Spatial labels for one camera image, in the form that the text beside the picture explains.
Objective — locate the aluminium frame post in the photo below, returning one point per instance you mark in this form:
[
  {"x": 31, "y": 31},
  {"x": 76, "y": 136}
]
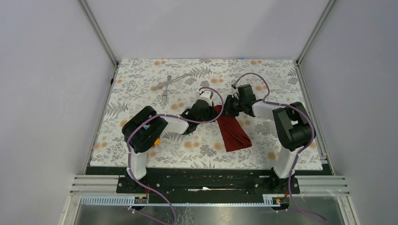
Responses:
[
  {"x": 316, "y": 30},
  {"x": 86, "y": 9}
]

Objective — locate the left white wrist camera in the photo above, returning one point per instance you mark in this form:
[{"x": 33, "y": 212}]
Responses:
[{"x": 206, "y": 96}]

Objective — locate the silver fork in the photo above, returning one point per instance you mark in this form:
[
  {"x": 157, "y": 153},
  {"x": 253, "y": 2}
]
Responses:
[{"x": 165, "y": 93}]

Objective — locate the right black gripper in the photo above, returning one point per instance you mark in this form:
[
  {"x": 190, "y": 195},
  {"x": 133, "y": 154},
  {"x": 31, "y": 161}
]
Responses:
[{"x": 228, "y": 110}]

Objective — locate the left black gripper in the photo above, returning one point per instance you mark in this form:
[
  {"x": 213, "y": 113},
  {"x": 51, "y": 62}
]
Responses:
[{"x": 213, "y": 112}]

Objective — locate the right aluminium frame post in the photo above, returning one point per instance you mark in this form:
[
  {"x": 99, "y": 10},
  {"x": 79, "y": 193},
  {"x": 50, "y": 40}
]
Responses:
[{"x": 316, "y": 30}]

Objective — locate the left aluminium frame post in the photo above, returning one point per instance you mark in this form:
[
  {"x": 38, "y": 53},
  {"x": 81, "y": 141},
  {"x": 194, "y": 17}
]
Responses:
[{"x": 86, "y": 9}]

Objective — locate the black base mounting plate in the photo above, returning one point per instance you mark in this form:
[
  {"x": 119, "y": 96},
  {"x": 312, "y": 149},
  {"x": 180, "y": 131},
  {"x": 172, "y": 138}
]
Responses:
[{"x": 196, "y": 185}]

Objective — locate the silver knife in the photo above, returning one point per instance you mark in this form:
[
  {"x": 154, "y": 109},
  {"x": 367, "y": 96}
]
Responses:
[{"x": 170, "y": 81}]

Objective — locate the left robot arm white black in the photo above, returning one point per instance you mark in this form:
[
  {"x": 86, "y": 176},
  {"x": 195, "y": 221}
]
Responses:
[{"x": 143, "y": 130}]

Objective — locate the colourful toy block car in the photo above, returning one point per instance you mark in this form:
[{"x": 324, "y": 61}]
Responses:
[{"x": 157, "y": 142}]

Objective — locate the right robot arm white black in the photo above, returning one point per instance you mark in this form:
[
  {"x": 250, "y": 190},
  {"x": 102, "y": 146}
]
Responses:
[{"x": 294, "y": 129}]

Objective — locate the dark red cloth napkin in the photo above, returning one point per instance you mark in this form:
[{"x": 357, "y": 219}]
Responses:
[{"x": 234, "y": 137}]

